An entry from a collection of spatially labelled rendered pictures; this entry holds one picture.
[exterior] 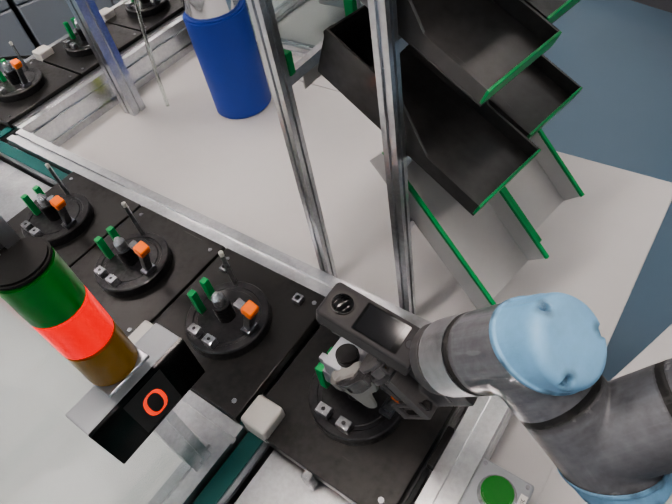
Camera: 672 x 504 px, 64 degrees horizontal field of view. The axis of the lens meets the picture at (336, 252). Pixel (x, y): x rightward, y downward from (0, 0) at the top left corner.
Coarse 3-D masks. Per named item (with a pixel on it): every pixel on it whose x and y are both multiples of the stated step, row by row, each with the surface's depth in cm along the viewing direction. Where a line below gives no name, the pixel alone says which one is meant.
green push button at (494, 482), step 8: (488, 480) 67; (496, 480) 67; (504, 480) 67; (488, 488) 66; (496, 488) 66; (504, 488) 66; (512, 488) 66; (488, 496) 66; (496, 496) 66; (504, 496) 66; (512, 496) 65
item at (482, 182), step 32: (352, 32) 70; (320, 64) 70; (352, 64) 65; (416, 64) 75; (352, 96) 70; (416, 96) 72; (448, 96) 73; (416, 128) 70; (448, 128) 71; (480, 128) 72; (512, 128) 70; (416, 160) 68; (448, 160) 69; (480, 160) 70; (512, 160) 71; (448, 192) 67; (480, 192) 68
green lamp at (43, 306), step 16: (48, 272) 40; (64, 272) 42; (16, 288) 39; (32, 288) 39; (48, 288) 40; (64, 288) 42; (80, 288) 44; (16, 304) 40; (32, 304) 40; (48, 304) 41; (64, 304) 42; (80, 304) 43; (32, 320) 42; (48, 320) 42; (64, 320) 43
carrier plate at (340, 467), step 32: (320, 352) 83; (288, 384) 80; (288, 416) 77; (448, 416) 73; (288, 448) 74; (320, 448) 73; (352, 448) 72; (384, 448) 72; (416, 448) 71; (320, 480) 72; (352, 480) 70; (384, 480) 69
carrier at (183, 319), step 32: (224, 256) 86; (192, 288) 95; (224, 288) 91; (256, 288) 90; (288, 288) 92; (160, 320) 91; (192, 320) 88; (224, 320) 86; (256, 320) 86; (288, 320) 87; (192, 352) 86; (224, 352) 83; (256, 352) 84; (288, 352) 84; (224, 384) 81; (256, 384) 81
